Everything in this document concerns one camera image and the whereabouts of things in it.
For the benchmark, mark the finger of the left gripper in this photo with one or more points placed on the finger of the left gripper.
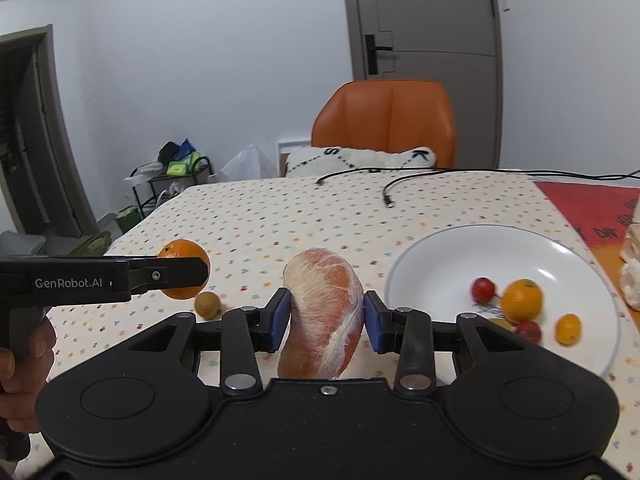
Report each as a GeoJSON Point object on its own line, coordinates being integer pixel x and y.
{"type": "Point", "coordinates": [151, 273]}

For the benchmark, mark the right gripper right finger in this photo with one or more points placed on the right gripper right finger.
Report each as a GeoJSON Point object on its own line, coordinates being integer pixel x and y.
{"type": "Point", "coordinates": [409, 334]}

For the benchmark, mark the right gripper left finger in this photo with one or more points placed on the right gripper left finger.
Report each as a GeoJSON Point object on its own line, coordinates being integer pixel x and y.
{"type": "Point", "coordinates": [246, 331]}

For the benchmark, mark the large orange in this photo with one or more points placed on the large orange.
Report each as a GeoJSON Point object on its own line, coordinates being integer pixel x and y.
{"type": "Point", "coordinates": [188, 270]}
{"type": "Point", "coordinates": [522, 301]}

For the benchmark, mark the brown kiwi front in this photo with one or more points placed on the brown kiwi front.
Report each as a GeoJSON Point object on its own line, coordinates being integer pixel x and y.
{"type": "Point", "coordinates": [207, 305]}

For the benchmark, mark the red small apple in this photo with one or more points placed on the red small apple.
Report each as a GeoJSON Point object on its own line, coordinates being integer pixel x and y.
{"type": "Point", "coordinates": [530, 331]}
{"type": "Point", "coordinates": [483, 291]}

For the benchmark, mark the small tangerine front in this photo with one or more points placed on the small tangerine front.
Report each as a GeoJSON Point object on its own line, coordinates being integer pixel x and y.
{"type": "Point", "coordinates": [568, 330]}

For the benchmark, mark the person's left hand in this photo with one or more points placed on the person's left hand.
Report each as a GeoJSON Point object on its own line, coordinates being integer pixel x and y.
{"type": "Point", "coordinates": [21, 382]}

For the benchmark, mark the black metal shelf rack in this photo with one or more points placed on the black metal shelf rack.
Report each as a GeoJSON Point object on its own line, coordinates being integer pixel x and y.
{"type": "Point", "coordinates": [152, 186]}

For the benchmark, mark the floral white tablecloth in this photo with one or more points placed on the floral white tablecloth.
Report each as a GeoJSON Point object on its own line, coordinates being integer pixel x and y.
{"type": "Point", "coordinates": [250, 229]}

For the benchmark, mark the white ceramic bowl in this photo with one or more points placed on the white ceramic bowl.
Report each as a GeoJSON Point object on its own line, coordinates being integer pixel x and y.
{"type": "Point", "coordinates": [435, 276]}

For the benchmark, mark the clear plastic bag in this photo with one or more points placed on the clear plastic bag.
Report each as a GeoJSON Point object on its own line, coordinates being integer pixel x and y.
{"type": "Point", "coordinates": [249, 164]}

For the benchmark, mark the white black cushion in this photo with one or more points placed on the white black cushion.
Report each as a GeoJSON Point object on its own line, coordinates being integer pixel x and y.
{"type": "Point", "coordinates": [309, 161]}

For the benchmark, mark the orange leather chair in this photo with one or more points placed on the orange leather chair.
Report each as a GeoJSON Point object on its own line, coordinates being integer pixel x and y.
{"type": "Point", "coordinates": [391, 116]}

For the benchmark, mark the red paper mat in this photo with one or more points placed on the red paper mat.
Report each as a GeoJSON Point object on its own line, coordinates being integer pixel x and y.
{"type": "Point", "coordinates": [600, 214]}

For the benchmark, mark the white box of snacks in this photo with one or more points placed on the white box of snacks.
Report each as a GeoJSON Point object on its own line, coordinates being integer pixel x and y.
{"type": "Point", "coordinates": [630, 271]}

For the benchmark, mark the grey door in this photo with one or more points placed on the grey door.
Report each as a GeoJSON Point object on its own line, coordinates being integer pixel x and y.
{"type": "Point", "coordinates": [453, 42]}

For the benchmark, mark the black door handle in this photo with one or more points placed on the black door handle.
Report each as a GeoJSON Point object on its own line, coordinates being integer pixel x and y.
{"type": "Point", "coordinates": [372, 50]}

